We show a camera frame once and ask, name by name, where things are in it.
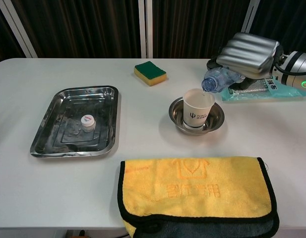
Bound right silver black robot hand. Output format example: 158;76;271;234
206;32;284;91

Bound clear plastic water bottle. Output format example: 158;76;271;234
201;66;245;94

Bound white paper cup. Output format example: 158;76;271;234
184;88;215;127

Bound white bottle cap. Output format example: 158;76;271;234
80;115;96;132

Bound teal packaged cleaning cloth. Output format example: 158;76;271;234
221;78;306;102

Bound black pleated curtain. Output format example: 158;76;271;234
0;0;24;66
152;0;253;60
11;0;144;59
248;0;306;55

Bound small stainless steel bowl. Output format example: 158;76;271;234
169;97;225;135

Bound green yellow sponge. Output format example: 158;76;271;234
133;60;168;87

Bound yellow black-edged microfiber towel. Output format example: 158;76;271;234
117;156;280;238

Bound rectangular stainless steel tray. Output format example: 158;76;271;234
30;85;120;159

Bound white partition frame post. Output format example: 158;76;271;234
139;0;154;59
240;0;262;35
0;0;39;59

